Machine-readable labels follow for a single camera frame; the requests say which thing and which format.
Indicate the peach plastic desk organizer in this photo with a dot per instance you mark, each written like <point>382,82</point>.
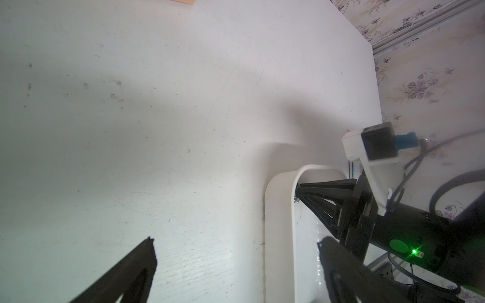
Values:
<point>188,2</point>

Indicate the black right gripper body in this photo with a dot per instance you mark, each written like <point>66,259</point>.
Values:
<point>358,218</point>

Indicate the white plastic storage box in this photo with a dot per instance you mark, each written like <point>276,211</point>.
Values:
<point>293,271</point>

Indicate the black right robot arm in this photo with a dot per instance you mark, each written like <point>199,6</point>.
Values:
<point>450,248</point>

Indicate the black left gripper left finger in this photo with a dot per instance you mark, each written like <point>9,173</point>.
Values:
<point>129,280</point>

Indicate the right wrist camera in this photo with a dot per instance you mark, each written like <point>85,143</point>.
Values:
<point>378,149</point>

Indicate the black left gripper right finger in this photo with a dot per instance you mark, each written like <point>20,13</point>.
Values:
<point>348,280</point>

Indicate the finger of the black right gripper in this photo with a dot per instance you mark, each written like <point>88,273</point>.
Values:
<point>338,188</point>
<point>329,210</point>

